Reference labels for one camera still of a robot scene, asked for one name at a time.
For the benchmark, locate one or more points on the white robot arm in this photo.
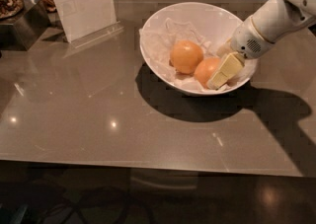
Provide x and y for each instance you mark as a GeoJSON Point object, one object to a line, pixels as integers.
{"type": "Point", "coordinates": [278, 18]}

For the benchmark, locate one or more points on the white sign in acrylic holder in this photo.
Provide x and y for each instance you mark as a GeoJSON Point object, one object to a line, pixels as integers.
{"type": "Point", "coordinates": [88, 21]}

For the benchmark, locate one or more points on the white ceramic bowl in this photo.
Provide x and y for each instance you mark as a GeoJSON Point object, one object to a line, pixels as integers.
{"type": "Point", "coordinates": [193, 11]}

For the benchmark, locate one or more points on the orange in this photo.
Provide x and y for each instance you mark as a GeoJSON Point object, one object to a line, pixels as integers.
{"type": "Point", "coordinates": [185, 56]}
{"type": "Point", "coordinates": [205, 69]}

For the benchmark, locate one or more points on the white paper napkin liner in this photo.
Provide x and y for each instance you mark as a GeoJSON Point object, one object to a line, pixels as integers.
{"type": "Point", "coordinates": [158, 36]}

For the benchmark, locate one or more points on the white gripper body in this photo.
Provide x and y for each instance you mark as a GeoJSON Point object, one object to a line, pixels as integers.
{"type": "Point", "coordinates": [247, 40]}

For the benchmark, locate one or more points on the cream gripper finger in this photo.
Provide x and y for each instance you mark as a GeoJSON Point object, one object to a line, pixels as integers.
{"type": "Point", "coordinates": [230, 65]}
{"type": "Point", "coordinates": [225, 49]}

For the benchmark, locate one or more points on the stainless steel box stand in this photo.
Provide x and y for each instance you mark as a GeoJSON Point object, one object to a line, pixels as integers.
{"type": "Point", "coordinates": [21, 31]}

